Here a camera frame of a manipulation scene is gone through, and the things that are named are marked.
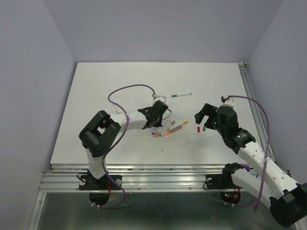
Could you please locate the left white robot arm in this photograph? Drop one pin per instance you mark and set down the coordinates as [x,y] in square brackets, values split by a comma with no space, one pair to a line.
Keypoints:
[98,135]

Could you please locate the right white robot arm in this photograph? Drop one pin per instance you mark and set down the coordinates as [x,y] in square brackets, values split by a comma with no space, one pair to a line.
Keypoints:
[285,198]

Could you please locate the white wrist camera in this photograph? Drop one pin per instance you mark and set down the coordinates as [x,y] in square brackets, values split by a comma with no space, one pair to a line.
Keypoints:
[160,98]
[227,101]

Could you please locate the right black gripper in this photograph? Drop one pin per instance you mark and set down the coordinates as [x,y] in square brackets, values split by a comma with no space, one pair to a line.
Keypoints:
[208,109]

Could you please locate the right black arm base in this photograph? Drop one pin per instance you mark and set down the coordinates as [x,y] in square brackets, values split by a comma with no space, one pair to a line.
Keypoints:
[224,181]

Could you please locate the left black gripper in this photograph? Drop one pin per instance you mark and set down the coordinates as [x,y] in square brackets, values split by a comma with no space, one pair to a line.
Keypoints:
[158,124]

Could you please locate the green capped thin marker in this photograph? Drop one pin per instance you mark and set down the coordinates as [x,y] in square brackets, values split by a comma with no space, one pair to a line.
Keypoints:
[180,95]

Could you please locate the aluminium front rail frame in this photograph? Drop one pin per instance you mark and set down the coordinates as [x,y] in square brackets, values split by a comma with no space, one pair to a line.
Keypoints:
[159,197]

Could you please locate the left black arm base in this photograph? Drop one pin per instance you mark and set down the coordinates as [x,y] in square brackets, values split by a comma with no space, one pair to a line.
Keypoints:
[99,189]

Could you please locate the grey capped marker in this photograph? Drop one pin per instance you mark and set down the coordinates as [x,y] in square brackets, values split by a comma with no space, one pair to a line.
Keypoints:
[171,123]

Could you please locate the tan orange tipped marker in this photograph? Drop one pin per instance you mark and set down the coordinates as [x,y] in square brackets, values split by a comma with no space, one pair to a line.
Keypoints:
[173,130]

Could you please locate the yellow capped marker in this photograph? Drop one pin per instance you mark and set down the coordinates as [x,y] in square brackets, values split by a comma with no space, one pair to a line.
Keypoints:
[184,123]

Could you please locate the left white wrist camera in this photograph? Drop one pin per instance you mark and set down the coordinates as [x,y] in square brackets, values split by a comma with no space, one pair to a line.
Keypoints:
[160,98]

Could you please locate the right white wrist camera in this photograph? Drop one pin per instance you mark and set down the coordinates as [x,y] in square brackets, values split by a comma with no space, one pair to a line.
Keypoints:
[227,101]

